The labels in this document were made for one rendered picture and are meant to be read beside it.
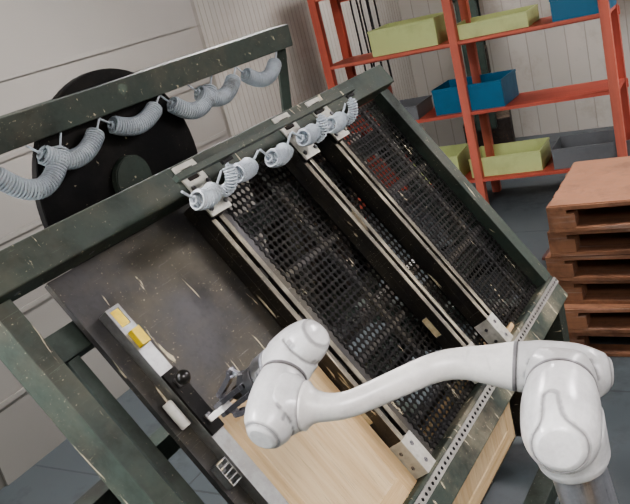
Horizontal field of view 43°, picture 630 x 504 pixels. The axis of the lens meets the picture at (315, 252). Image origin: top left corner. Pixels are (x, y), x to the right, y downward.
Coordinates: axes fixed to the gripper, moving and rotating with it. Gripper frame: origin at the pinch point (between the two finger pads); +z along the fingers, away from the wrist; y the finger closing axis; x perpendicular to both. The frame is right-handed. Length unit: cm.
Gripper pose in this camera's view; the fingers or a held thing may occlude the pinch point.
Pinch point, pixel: (219, 410)
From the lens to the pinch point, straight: 199.3
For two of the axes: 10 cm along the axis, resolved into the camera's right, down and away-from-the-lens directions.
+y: 6.5, 7.6, -0.3
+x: 4.9, -3.9, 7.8
